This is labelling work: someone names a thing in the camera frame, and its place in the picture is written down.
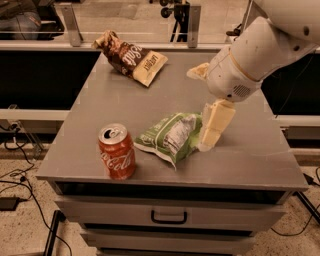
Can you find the middle metal rail bracket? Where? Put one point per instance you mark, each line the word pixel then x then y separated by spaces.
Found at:
pixel 193 26

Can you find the black tripod stand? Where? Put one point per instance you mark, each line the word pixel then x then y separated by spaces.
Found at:
pixel 180 10

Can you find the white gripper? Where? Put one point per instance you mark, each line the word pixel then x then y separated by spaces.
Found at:
pixel 229 78

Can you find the left metal rail bracket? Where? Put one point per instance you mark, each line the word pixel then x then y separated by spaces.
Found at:
pixel 71 24

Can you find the green jalapeno chip bag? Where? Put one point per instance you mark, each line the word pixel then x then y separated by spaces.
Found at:
pixel 173 138

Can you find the seated person in background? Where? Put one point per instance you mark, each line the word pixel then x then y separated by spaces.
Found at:
pixel 29 20

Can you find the metal rail bracket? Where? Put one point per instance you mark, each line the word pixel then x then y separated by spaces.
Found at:
pixel 193 26
pixel 71 24

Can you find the black drawer handle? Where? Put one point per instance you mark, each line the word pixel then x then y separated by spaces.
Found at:
pixel 168 219

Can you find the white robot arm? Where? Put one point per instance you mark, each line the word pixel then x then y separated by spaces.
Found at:
pixel 283 32

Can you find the grey drawer cabinet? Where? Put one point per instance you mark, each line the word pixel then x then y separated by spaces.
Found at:
pixel 230 192

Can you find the red coke can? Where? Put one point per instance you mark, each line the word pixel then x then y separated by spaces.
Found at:
pixel 117 151

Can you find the brown sea salt chip bag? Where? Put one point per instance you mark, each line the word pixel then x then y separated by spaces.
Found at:
pixel 131 60

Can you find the black power adapter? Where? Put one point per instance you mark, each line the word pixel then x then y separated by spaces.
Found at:
pixel 9 203

